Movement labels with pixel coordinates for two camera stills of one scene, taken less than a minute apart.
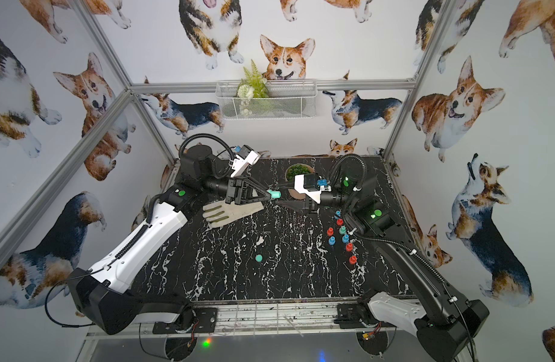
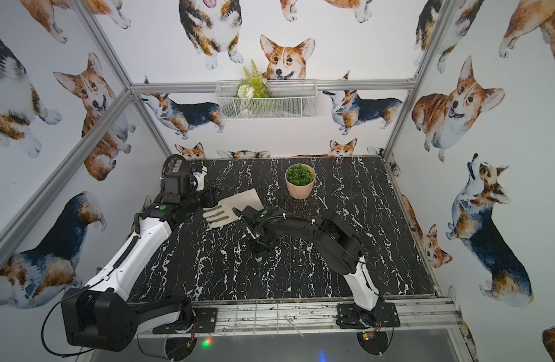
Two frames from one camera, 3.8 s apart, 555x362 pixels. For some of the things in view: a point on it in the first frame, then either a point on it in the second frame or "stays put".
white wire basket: [288, 99] stays put
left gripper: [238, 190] -> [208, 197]
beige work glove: [220, 213] stays put
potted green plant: [296, 170] stays put
